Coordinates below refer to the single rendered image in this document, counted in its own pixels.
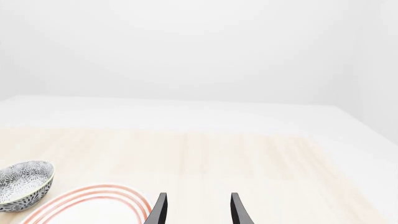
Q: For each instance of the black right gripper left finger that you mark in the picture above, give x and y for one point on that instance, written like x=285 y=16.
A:
x=158 y=211

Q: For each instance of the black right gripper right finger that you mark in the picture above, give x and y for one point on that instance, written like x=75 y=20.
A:
x=240 y=212

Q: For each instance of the black white patterned bowl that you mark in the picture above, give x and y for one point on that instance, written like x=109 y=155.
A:
x=23 y=184

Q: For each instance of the white plate with red rings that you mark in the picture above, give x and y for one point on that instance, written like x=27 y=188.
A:
x=93 y=206

